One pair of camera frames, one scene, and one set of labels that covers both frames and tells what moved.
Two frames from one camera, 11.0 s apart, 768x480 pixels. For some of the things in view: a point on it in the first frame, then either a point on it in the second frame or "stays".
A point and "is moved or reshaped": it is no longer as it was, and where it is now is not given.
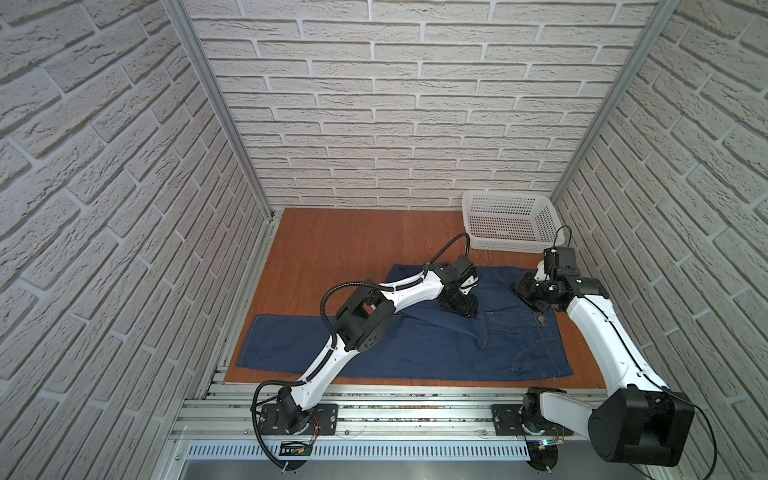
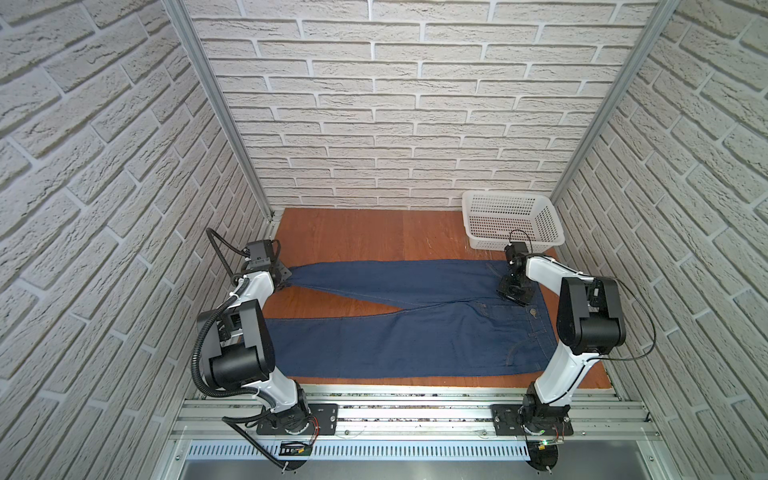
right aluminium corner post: (631, 67) stays
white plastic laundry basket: (511, 221) stays
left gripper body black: (462, 304) -> (280, 266)
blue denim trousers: (425, 339) is moved or reshaped
